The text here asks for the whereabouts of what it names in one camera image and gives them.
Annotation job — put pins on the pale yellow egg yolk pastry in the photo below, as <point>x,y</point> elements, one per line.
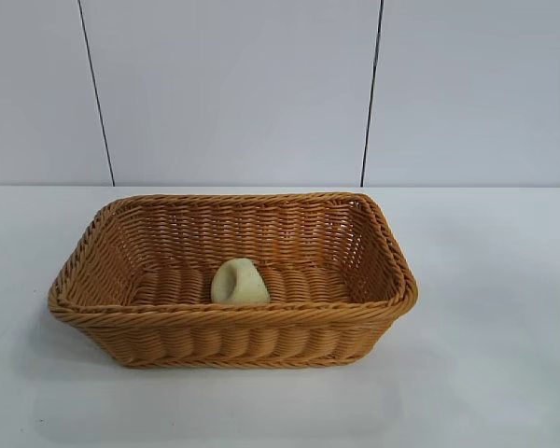
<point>242,289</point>

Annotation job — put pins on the brown woven wicker basket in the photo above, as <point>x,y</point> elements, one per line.
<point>224,331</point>

